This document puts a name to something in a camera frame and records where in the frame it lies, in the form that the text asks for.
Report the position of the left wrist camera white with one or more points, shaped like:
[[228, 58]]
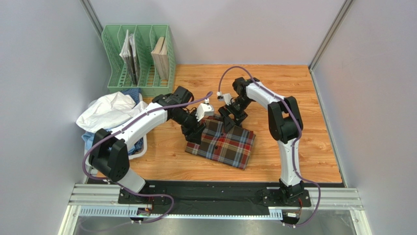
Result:
[[204, 109]]

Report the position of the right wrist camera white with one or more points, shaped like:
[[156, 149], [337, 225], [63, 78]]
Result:
[[226, 98]]

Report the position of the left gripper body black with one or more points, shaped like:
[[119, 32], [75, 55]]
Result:
[[189, 130]]

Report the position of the white shirt in basket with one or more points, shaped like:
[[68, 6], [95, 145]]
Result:
[[109, 111]]

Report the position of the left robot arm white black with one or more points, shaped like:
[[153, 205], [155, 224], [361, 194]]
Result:
[[109, 152]]

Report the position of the aluminium frame rail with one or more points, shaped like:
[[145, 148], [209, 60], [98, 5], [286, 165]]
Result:
[[105, 209]]

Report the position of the beige book in organizer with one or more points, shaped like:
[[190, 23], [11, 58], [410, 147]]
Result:
[[160, 57]]

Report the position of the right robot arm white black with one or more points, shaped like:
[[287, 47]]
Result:
[[285, 126]]

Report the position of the green plastic file organizer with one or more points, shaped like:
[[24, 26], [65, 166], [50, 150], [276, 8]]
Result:
[[146, 37]]

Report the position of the magazines in organizer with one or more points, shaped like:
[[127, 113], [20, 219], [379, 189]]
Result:
[[129, 55]]

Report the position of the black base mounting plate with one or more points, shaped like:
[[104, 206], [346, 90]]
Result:
[[225, 198]]

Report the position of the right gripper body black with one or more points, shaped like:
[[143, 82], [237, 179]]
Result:
[[232, 114]]

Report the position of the plaid long sleeve shirt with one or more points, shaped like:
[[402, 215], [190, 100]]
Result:
[[232, 148]]

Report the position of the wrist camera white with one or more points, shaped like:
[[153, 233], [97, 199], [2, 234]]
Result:
[[204, 109], [226, 98]]

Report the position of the white laundry basket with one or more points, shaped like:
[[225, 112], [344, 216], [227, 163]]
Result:
[[140, 147]]

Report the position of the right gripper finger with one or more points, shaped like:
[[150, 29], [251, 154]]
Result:
[[228, 123], [238, 120]]

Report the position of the light blue shirt in basket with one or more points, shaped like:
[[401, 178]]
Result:
[[88, 138]]

